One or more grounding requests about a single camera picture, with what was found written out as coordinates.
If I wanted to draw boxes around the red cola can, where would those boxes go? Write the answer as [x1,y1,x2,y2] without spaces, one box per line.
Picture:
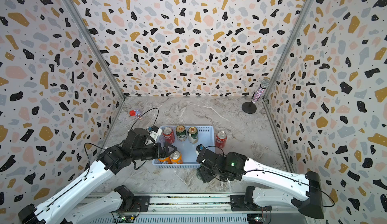
[162,126,175,144]
[215,131,227,148]

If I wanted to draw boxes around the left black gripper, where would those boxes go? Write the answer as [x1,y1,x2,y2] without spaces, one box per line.
[132,141,178,162]

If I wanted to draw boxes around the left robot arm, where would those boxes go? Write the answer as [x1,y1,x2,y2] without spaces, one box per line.
[18,143,177,224]

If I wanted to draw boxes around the orange soda can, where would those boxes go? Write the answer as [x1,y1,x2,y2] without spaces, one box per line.
[170,150,183,164]
[158,157,172,165]

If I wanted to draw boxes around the light blue plastic basket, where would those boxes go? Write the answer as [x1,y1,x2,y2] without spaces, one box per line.
[152,125,215,169]

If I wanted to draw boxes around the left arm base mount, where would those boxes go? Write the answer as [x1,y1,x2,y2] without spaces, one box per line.
[107,195,151,213]

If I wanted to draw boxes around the small red toy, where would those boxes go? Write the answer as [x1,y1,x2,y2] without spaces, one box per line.
[129,110,142,119]

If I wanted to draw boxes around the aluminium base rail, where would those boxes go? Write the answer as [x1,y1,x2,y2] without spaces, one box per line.
[64,192,318,224]

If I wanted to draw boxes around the green white gold-top can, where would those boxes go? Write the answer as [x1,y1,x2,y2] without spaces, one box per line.
[188,126,199,144]

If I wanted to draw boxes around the glitter microphone on stand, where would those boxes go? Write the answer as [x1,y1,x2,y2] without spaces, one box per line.
[241,79,270,114]

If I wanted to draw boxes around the orange soda can front left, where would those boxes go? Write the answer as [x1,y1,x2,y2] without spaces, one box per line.
[158,157,172,165]

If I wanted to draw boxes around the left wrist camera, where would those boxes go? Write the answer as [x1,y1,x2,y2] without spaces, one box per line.
[126,125,163,149]

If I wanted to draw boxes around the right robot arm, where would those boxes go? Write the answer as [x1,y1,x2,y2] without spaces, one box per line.
[196,144,327,220]

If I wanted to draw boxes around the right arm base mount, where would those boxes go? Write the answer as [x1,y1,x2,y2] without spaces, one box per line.
[230,195,272,212]

